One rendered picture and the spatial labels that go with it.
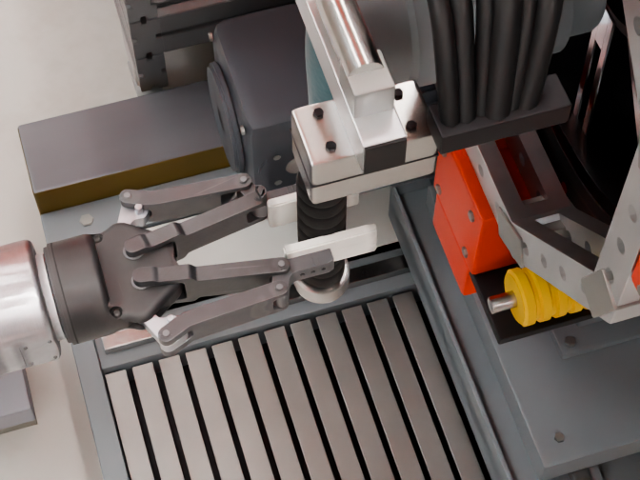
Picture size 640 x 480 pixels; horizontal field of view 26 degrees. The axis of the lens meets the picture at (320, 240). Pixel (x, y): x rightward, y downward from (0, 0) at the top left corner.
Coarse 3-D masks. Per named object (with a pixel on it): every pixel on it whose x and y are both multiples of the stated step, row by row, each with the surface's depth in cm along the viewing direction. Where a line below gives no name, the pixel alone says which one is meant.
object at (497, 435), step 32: (416, 192) 185; (416, 224) 182; (416, 256) 179; (448, 288) 178; (448, 320) 173; (448, 352) 175; (480, 352) 173; (480, 384) 171; (480, 416) 167; (480, 448) 172; (512, 448) 166
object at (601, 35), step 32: (608, 0) 120; (608, 32) 121; (576, 64) 136; (608, 64) 124; (576, 96) 132; (608, 96) 128; (576, 128) 133; (608, 128) 133; (576, 160) 131; (608, 160) 130; (608, 192) 127
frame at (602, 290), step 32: (480, 160) 132; (544, 160) 131; (512, 192) 129; (544, 192) 129; (512, 224) 127; (544, 224) 126; (576, 224) 123; (512, 256) 129; (544, 256) 121; (576, 256) 113; (608, 256) 105; (576, 288) 114; (608, 288) 106; (608, 320) 108
